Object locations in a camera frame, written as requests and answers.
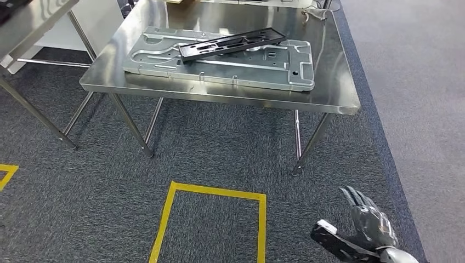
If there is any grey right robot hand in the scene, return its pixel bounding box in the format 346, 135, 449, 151
339, 186, 399, 249

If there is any black plastic frame part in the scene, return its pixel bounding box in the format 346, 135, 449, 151
178, 27, 287, 62

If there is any stainless steel workbench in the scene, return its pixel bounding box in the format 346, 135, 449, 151
62, 0, 361, 178

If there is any yellow floor tape square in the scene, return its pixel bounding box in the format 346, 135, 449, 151
0, 164, 20, 192
148, 180, 267, 263

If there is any grey stamped metal panel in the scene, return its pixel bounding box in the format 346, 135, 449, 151
122, 26, 316, 92

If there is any white cabinet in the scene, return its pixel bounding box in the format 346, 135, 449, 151
7, 0, 124, 75

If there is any stainless steel table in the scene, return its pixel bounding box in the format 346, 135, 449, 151
0, 0, 98, 150

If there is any black device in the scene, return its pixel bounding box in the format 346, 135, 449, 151
0, 0, 33, 23

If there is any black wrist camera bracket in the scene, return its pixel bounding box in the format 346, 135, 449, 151
310, 225, 386, 263

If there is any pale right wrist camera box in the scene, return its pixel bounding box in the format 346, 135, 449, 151
314, 219, 338, 235

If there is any grey cable bundle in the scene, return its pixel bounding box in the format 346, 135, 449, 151
300, 6, 333, 24

